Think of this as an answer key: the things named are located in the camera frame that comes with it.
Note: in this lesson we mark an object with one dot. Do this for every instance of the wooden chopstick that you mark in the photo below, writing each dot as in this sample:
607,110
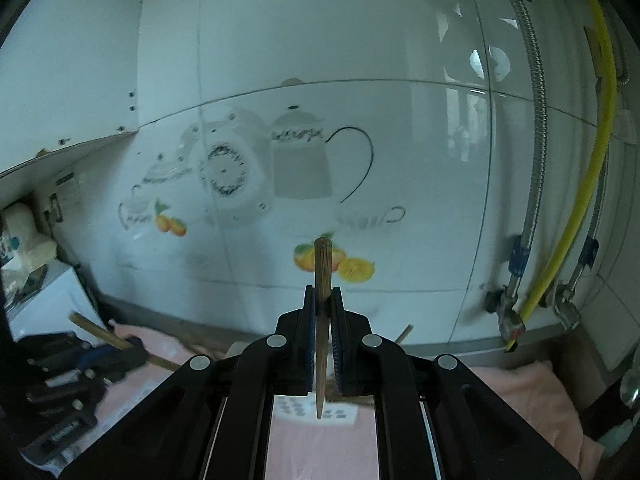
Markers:
322,280
112,338
405,333

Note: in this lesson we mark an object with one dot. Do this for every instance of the pink printed towel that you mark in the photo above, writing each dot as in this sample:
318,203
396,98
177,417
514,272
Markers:
525,400

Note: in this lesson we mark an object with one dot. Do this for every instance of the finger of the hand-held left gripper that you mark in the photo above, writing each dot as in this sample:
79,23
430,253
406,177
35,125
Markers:
117,357

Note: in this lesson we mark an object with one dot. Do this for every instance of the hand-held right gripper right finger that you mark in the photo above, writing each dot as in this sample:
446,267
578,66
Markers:
337,345

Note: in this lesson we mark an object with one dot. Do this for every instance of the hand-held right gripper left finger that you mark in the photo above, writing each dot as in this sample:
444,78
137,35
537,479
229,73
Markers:
310,345

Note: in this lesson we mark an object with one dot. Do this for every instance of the white plastic utensil holder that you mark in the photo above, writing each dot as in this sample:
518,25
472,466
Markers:
307,420

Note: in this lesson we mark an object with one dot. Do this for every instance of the metal pipe valve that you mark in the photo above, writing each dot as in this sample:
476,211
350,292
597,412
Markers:
507,310
567,307

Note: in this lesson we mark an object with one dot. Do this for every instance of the cream plastic bag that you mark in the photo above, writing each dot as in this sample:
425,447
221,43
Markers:
25,240

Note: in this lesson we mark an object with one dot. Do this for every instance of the white appliance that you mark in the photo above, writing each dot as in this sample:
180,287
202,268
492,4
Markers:
45,300

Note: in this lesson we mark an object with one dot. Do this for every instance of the white wall cabinet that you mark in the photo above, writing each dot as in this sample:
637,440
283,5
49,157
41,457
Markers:
65,60

